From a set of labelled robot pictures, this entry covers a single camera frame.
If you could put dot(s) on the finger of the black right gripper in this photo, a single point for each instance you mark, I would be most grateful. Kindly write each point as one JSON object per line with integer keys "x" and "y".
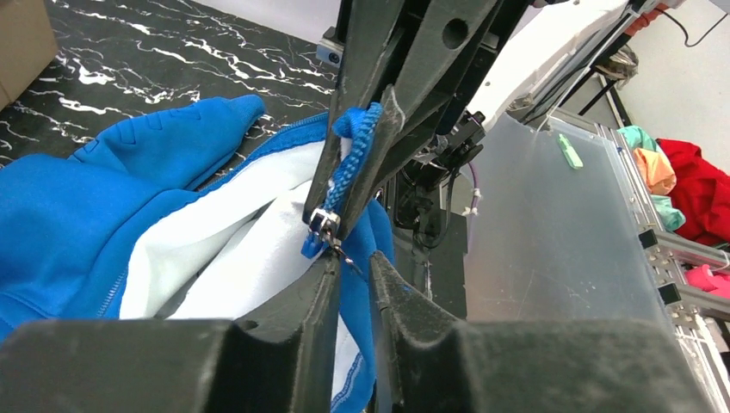
{"x": 438, "y": 54}
{"x": 370, "y": 27}

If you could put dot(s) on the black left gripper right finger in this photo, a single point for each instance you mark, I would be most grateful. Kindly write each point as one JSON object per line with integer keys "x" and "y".
{"x": 431, "y": 361}

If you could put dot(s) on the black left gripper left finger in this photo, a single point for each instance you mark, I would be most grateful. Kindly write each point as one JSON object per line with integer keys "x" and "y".
{"x": 277, "y": 358}

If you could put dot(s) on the blue zip jacket white lining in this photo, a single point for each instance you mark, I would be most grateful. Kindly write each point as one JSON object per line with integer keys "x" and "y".
{"x": 118, "y": 232}

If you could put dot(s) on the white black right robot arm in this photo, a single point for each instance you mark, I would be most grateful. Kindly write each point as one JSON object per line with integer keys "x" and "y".
{"x": 533, "y": 49}

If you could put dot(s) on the green clip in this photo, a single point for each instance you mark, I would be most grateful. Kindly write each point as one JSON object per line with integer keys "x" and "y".
{"x": 570, "y": 154}

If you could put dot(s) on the orange cloth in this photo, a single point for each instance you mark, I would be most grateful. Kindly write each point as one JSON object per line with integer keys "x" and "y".
{"x": 655, "y": 170}

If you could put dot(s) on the teal green cloth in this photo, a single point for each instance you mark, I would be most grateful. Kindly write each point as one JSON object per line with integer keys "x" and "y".
{"x": 671, "y": 217}

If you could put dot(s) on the red cloth pile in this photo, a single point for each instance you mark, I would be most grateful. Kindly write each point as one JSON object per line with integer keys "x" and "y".
{"x": 701, "y": 193}

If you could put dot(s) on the pink cloth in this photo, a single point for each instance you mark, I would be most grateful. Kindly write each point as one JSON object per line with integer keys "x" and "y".
{"x": 708, "y": 281}

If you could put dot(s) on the tan plastic toolbox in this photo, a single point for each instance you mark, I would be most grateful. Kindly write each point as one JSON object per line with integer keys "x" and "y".
{"x": 28, "y": 46}

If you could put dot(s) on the aluminium extrusion frame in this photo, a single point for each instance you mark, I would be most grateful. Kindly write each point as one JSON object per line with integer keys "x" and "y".
{"x": 701, "y": 320}

